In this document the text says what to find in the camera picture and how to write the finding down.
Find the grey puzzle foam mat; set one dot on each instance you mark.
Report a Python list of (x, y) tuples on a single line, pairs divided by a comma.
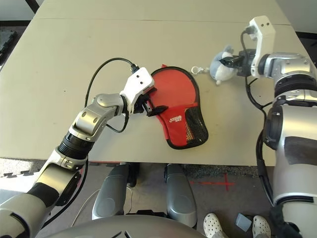
[(19, 168)]

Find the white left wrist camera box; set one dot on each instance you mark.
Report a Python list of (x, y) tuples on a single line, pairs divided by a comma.
[(137, 83)]

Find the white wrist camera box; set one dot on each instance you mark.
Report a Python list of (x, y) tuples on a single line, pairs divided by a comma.
[(263, 42), (137, 83)]

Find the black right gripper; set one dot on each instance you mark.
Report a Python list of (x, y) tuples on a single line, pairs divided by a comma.
[(247, 62)]

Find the white perforated clog shoe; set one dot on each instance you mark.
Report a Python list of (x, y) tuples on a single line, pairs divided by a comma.
[(213, 224), (262, 225)]

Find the grey foot pedal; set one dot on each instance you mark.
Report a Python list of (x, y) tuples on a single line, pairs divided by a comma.
[(244, 221)]

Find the grey robot leg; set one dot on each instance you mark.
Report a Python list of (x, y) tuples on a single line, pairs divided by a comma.
[(111, 196), (179, 196)]

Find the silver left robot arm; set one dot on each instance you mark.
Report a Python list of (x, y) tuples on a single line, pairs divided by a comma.
[(81, 124)]

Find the grey right robot leg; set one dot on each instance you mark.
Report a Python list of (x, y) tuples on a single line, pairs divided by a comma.
[(179, 196)]

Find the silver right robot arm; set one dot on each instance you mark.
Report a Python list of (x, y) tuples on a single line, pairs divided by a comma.
[(292, 124)]

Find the grey speckled floor mat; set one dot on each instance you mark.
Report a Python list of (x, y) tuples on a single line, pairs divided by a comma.
[(218, 169)]

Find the grey left robot leg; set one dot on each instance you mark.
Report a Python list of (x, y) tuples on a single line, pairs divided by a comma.
[(111, 196)]

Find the red black paddle case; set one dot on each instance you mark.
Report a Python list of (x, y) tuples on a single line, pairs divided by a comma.
[(178, 129)]

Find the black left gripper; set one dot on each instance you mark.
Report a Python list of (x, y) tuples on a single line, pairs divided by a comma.
[(142, 105)]

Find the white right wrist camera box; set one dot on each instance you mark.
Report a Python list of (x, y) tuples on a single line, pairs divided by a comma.
[(263, 42)]

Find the grey robot torso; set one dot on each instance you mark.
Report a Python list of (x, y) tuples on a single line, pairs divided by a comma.
[(123, 226)]

